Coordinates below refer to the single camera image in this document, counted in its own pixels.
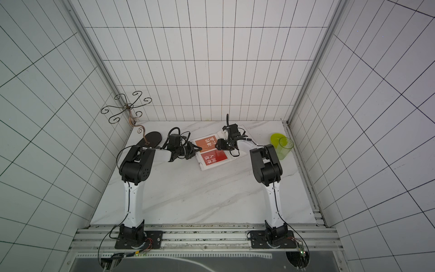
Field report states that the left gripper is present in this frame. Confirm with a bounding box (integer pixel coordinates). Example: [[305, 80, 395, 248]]
[[177, 141, 203, 160]]

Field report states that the orange card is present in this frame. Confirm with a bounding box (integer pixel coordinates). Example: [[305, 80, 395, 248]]
[[194, 135, 217, 153]]

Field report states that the red card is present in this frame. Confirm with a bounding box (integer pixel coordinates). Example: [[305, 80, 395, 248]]
[[201, 150, 228, 165]]

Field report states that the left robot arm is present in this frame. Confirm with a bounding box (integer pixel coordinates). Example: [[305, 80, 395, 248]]
[[118, 134, 202, 240]]

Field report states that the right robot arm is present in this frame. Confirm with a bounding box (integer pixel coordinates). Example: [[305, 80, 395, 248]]
[[215, 123, 288, 244]]

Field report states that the metal jewelry stand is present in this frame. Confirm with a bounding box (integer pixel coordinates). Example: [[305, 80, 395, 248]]
[[100, 91, 163, 148]]

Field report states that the clear green cup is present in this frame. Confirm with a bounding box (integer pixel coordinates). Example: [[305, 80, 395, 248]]
[[276, 137, 294, 160]]

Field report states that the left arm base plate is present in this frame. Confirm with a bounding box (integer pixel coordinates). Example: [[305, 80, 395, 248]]
[[114, 231, 164, 250]]

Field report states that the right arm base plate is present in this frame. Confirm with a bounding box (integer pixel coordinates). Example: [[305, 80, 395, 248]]
[[247, 231, 298, 249]]

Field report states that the aluminium rail frame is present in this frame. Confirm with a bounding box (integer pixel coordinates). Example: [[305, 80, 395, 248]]
[[61, 224, 350, 272]]

